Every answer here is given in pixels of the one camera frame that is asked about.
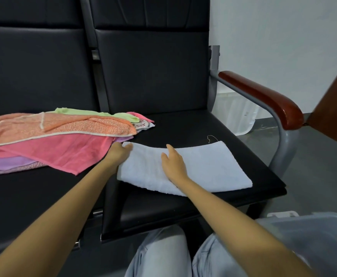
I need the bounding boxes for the grey metal armrest frame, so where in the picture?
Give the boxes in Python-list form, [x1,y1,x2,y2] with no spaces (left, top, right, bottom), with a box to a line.
[209,45,299,171]

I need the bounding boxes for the purple cloth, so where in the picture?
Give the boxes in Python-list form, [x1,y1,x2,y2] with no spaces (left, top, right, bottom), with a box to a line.
[0,135,134,172]

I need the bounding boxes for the person's right hand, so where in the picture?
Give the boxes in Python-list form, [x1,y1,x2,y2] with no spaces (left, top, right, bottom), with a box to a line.
[161,144,191,185]

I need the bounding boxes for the pink towel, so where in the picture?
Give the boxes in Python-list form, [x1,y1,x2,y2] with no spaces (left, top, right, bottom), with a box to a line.
[0,135,115,176]

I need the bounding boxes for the clear plastic storage bin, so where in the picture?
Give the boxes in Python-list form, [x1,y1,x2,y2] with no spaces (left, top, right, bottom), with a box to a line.
[255,212,337,277]

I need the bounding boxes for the person's right forearm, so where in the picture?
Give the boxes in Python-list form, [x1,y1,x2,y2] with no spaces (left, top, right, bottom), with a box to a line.
[173,178,316,277]

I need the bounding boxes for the light green cloth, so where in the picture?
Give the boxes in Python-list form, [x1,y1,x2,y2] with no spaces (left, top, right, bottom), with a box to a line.
[46,107,140,123]

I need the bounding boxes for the person's left hand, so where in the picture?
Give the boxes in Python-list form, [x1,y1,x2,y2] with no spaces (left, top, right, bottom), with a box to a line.
[105,142,134,168]

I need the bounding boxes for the black leather chair with armrest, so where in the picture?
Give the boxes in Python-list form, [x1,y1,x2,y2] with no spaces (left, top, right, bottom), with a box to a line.
[88,0,288,243]

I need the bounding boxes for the translucent plastic container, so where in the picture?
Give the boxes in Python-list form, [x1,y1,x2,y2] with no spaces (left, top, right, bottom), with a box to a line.
[214,92,259,136]

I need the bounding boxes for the small hot pink cloth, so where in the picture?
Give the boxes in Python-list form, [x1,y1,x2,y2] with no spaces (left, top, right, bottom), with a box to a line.
[126,111,155,124]

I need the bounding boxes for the person's left forearm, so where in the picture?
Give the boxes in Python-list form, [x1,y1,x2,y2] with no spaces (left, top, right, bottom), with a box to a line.
[0,162,120,277]

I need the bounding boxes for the brown wooden armrest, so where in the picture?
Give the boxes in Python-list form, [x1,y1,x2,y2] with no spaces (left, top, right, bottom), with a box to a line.
[218,70,304,131]

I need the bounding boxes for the white printed cloth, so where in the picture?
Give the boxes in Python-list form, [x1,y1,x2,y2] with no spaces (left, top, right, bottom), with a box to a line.
[133,120,155,133]

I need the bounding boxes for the person's light blue jeans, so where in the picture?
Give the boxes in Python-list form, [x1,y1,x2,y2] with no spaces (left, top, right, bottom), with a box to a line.
[125,227,312,277]

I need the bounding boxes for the orange towel with white trim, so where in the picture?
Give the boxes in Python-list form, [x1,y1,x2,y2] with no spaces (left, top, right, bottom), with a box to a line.
[0,112,137,149]

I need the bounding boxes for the brown wooden panel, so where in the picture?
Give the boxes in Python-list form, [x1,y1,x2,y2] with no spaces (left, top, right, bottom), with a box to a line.
[306,51,337,151]

